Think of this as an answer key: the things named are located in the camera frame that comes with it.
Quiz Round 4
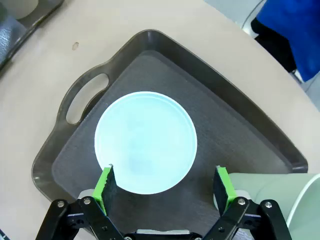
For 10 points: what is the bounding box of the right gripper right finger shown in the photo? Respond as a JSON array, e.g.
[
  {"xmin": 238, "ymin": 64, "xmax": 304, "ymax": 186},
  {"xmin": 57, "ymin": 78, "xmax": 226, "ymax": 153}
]
[{"xmin": 203, "ymin": 165, "xmax": 293, "ymax": 240}]

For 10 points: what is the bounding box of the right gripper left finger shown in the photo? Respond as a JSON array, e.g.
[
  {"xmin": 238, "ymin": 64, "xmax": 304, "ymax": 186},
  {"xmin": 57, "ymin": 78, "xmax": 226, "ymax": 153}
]
[{"xmin": 34, "ymin": 163, "xmax": 126, "ymax": 240}]

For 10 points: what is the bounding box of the light green tall cup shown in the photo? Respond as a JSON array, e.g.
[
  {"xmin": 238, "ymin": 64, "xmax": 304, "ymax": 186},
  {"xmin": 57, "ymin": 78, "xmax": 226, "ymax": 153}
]
[{"xmin": 227, "ymin": 172, "xmax": 320, "ymax": 240}]

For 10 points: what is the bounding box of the light blue bowl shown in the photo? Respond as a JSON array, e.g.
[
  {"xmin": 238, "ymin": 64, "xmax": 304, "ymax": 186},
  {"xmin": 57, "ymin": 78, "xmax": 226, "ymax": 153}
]
[{"xmin": 94, "ymin": 91, "xmax": 198, "ymax": 195}]

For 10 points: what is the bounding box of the teal cloth mat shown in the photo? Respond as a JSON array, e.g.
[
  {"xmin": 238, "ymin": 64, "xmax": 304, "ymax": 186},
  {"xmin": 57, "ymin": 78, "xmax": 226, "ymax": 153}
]
[{"xmin": 0, "ymin": 12, "xmax": 27, "ymax": 66}]

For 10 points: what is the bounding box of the person in blue shirt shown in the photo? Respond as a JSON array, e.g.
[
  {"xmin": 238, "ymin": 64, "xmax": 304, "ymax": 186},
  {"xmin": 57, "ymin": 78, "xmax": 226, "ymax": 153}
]
[{"xmin": 250, "ymin": 0, "xmax": 320, "ymax": 82}]

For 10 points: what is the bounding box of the pale green bowl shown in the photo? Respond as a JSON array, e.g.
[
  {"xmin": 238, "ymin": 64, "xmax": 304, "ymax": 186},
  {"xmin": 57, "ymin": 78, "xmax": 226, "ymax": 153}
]
[{"xmin": 7, "ymin": 0, "xmax": 45, "ymax": 21}]

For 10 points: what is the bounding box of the dark brown handled tray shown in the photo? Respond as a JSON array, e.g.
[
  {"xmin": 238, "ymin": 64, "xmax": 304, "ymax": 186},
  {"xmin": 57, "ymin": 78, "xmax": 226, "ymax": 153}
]
[
  {"xmin": 31, "ymin": 28, "xmax": 309, "ymax": 240},
  {"xmin": 0, "ymin": 0, "xmax": 65, "ymax": 73}
]

